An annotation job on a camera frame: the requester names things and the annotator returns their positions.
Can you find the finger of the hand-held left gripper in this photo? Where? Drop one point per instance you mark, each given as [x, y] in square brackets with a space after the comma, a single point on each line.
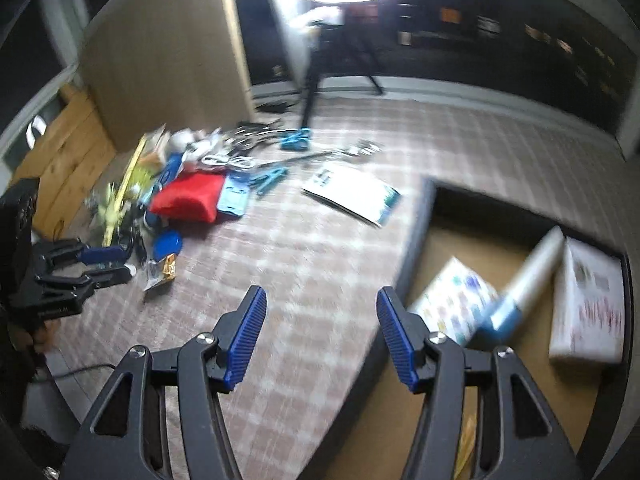
[112, 276]
[105, 255]

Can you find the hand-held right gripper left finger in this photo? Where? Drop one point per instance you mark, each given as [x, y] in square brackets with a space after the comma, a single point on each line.
[247, 340]

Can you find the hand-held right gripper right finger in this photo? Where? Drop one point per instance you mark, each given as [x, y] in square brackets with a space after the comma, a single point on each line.
[395, 340]

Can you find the red cloth pouch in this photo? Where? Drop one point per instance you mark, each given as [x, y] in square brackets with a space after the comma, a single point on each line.
[187, 197]

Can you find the dark storage container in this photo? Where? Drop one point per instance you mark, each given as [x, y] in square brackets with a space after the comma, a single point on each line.
[450, 240]

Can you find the gold snack packet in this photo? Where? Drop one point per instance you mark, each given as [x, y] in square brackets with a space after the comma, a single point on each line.
[162, 272]

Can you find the yellow plastic ruler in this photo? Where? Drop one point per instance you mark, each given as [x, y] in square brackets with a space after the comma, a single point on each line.
[122, 195]

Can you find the blue round lid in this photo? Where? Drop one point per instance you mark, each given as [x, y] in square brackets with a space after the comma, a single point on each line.
[167, 245]

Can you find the white box with coloured dots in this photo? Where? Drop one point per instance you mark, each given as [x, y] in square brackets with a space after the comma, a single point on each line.
[450, 300]

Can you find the yellow-green bag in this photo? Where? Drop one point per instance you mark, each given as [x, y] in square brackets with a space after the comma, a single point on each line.
[141, 180]

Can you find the wooden cabinet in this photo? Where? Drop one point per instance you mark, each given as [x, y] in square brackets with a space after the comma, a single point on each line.
[70, 160]

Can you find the blue printed packet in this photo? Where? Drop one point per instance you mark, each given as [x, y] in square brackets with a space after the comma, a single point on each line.
[171, 170]

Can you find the cardboard box with white label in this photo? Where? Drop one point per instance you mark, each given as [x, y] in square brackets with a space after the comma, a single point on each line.
[156, 145]

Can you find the pale grey round object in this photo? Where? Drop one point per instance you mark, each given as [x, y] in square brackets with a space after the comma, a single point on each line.
[181, 141]

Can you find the light blue card holder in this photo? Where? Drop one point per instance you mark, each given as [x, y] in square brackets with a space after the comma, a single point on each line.
[232, 197]

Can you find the white bundle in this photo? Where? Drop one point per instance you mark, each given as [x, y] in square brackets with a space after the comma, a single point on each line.
[220, 161]

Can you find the white booklet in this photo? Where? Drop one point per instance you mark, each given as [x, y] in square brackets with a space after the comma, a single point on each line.
[355, 192]

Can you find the white tube with blue cap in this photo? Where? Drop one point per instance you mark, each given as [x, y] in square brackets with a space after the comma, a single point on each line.
[535, 270]

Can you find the metal scissors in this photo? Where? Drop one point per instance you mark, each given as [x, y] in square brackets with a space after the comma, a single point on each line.
[255, 135]

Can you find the metal key bunch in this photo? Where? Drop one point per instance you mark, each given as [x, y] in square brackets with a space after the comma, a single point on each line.
[364, 149]

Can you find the white box with red print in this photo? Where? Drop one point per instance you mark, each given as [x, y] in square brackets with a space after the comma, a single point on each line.
[585, 300]

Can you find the large beige wooden board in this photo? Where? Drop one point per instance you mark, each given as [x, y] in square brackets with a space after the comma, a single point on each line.
[165, 60]

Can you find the teal clamp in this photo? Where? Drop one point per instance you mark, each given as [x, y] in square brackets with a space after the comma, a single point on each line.
[295, 141]

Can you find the black tripod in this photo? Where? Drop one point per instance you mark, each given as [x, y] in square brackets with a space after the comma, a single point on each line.
[312, 85]

